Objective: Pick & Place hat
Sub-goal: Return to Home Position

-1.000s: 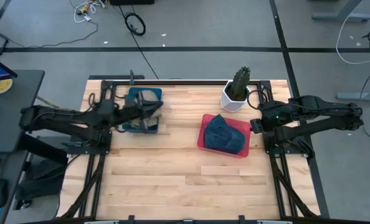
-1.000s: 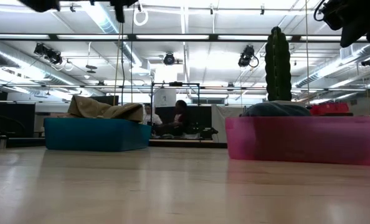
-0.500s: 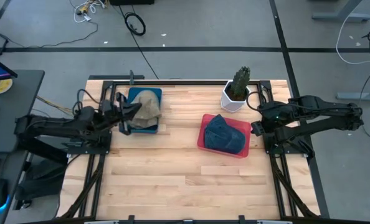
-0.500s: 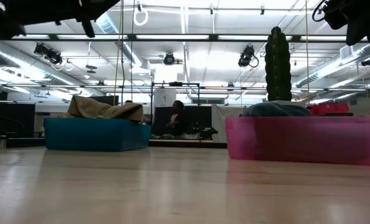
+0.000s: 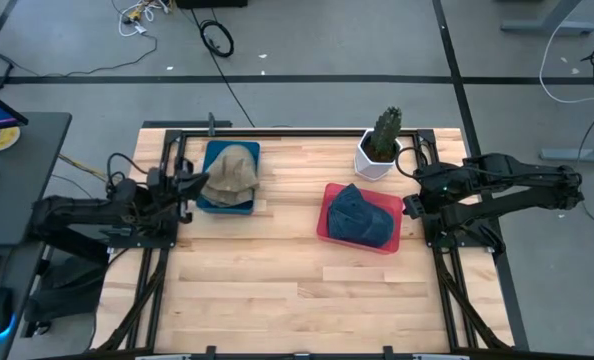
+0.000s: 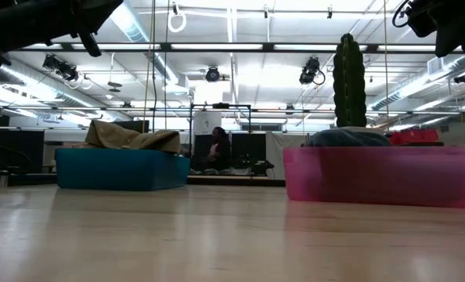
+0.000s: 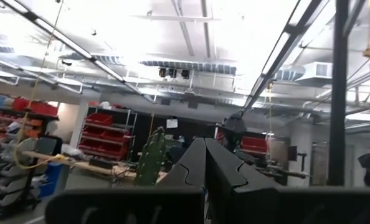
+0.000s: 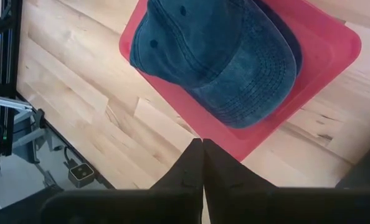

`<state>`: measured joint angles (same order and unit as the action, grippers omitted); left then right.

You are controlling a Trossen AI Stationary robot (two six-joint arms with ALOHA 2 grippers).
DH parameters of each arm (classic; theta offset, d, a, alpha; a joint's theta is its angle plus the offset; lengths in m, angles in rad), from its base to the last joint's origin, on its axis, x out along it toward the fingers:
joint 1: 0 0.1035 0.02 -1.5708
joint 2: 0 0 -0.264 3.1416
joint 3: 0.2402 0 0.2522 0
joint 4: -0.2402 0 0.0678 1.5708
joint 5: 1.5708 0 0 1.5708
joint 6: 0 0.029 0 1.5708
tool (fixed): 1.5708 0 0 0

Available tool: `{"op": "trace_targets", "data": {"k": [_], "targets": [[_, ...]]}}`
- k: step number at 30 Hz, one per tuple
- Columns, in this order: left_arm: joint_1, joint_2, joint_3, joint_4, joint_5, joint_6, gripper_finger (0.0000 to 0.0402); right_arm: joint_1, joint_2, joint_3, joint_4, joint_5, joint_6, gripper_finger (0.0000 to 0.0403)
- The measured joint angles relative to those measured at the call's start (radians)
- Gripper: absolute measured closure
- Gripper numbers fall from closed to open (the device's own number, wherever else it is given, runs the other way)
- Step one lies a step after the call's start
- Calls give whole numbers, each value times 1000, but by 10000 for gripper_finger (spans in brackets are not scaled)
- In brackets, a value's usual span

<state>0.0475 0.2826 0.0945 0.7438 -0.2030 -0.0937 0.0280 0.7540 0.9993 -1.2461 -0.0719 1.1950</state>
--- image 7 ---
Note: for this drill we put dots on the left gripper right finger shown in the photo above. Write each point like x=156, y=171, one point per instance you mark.
x=231, y=180

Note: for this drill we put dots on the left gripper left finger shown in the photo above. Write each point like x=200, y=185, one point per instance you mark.
x=188, y=174

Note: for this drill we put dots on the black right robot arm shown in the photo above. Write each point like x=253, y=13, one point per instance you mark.
x=235, y=124

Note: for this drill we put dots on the tall green cactus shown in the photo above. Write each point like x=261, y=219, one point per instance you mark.
x=150, y=158

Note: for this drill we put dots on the red storage bins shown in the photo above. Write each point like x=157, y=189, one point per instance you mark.
x=253, y=144

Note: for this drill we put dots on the white paper sign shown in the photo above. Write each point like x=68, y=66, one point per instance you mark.
x=172, y=123

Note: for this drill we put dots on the black monitor stand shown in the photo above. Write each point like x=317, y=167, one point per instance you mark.
x=297, y=155

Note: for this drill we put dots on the metal shelf with red bins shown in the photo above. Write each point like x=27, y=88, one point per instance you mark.
x=107, y=133

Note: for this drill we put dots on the black ceiling spotlight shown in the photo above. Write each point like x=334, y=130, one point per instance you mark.
x=185, y=74
x=172, y=73
x=162, y=72

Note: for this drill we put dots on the wooden work table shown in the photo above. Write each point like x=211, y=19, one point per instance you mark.
x=79, y=163

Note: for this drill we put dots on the blue barrel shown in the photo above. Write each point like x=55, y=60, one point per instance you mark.
x=52, y=180

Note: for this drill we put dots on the black desktop monitor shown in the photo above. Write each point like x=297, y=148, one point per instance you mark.
x=48, y=144

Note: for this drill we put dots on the rack with grey bins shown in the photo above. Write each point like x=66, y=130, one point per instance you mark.
x=10, y=149

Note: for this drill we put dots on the yellow hanging power plug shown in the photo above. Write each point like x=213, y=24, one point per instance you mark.
x=369, y=51

